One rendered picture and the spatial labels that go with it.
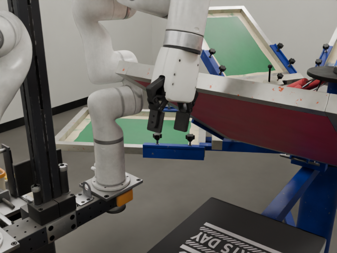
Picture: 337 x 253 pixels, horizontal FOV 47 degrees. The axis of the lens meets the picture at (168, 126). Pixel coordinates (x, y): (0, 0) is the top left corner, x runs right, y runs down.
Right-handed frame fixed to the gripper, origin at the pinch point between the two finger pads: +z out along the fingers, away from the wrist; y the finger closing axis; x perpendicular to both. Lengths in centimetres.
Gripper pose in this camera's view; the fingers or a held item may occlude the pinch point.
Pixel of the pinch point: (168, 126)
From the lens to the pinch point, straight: 76.5
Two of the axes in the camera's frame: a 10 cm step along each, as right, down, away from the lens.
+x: 8.1, 2.1, -5.5
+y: -5.6, 0.1, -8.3
